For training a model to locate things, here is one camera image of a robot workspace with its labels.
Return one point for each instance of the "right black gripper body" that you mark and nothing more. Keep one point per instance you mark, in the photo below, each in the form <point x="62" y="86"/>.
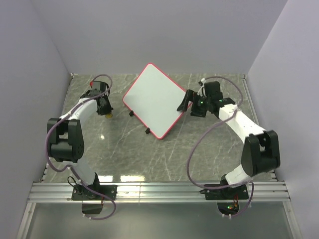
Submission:
<point x="200" y="105"/>

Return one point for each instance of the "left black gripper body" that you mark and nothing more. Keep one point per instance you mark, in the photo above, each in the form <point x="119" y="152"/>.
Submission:
<point x="107" y="108"/>

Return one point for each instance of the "yellow black eraser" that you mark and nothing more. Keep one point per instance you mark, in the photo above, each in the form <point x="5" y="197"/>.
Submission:
<point x="109" y="115"/>

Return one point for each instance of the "pink framed whiteboard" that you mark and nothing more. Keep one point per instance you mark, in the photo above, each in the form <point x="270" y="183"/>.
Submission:
<point x="154" y="98"/>

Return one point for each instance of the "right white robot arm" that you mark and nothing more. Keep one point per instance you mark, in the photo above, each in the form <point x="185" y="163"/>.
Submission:
<point x="260" y="152"/>

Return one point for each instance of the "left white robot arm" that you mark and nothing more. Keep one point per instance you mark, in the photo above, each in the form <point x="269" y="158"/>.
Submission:
<point x="64" y="142"/>

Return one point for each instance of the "aluminium right side rail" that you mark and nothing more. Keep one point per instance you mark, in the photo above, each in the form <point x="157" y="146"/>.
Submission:
<point x="249" y="109"/>

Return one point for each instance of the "aluminium rail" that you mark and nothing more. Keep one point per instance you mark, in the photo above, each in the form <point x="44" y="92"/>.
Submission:
<point x="169" y="192"/>
<point x="249" y="109"/>

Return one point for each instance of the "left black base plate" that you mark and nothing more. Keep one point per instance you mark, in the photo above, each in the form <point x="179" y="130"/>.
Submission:
<point x="82" y="194"/>

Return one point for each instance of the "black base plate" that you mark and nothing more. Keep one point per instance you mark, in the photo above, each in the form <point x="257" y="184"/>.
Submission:
<point x="228" y="193"/>
<point x="82" y="194"/>

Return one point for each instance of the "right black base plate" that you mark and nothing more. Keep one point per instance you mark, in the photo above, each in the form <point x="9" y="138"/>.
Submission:
<point x="228" y="193"/>

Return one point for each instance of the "aluminium front rail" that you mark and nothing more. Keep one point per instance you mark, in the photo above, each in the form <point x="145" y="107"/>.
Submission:
<point x="169" y="192"/>

